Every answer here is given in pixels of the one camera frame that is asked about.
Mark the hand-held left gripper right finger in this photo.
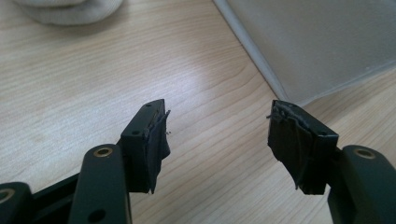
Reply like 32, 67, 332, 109
266, 99, 396, 224

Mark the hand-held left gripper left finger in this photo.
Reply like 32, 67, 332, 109
67, 98, 172, 224

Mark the grey plastic container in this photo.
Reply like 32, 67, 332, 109
212, 0, 396, 107

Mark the white round object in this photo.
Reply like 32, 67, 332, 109
12, 0, 124, 26

